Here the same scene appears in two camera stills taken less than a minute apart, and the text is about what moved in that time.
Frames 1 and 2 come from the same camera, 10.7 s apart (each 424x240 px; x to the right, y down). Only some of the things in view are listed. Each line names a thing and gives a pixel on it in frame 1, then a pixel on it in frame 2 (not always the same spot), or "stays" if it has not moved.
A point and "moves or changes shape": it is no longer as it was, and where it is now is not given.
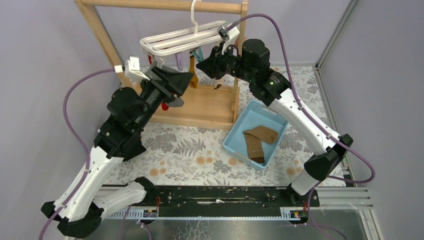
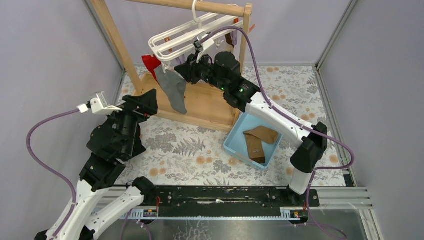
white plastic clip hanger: (161, 44) moves or changes shape
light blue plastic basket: (255, 134) stays
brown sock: (253, 138) stays
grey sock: (178, 102) moves or changes shape
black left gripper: (162, 83) to (133, 110)
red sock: (164, 106) to (150, 64)
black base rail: (230, 201) stays
